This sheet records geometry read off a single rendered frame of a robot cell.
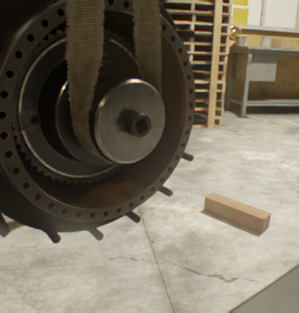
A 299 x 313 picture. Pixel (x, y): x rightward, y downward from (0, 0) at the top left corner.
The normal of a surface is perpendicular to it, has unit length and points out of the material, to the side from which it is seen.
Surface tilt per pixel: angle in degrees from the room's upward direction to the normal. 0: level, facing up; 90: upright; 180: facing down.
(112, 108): 90
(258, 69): 90
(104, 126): 90
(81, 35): 96
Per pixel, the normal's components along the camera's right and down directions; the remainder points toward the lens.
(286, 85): 0.18, 0.33
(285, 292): 0.02, -0.94
